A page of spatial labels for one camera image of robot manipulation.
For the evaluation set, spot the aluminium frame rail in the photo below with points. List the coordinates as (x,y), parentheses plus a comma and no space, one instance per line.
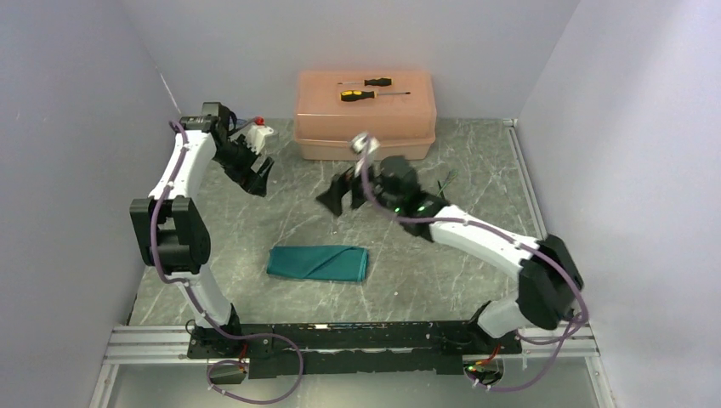
(168,345)

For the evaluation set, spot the small yellow-black screwdriver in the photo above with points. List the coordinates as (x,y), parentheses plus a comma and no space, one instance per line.
(381,82)

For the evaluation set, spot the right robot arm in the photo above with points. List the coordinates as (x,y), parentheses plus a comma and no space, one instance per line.
(549,285)

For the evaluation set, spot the large yellow-black screwdriver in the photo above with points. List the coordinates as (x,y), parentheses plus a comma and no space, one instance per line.
(350,96)

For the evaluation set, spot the pink plastic toolbox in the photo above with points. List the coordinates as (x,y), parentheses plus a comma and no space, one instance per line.
(403,125)

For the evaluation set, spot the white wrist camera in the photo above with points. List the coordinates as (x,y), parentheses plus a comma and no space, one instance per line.
(365,147)
(256,133)

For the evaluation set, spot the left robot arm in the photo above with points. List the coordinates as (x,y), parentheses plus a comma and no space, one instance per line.
(169,228)

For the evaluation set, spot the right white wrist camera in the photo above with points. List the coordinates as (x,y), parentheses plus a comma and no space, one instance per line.
(365,147)

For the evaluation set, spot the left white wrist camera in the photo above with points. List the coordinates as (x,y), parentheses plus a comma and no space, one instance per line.
(256,133)

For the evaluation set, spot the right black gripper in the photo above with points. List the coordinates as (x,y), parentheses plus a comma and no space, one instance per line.
(341,184)

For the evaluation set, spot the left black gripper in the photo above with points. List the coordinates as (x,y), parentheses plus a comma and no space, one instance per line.
(251,181)

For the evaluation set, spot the teal cloth napkin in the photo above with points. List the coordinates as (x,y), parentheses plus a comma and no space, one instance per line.
(319,263)

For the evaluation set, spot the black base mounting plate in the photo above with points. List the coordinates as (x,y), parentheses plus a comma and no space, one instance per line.
(273,350)

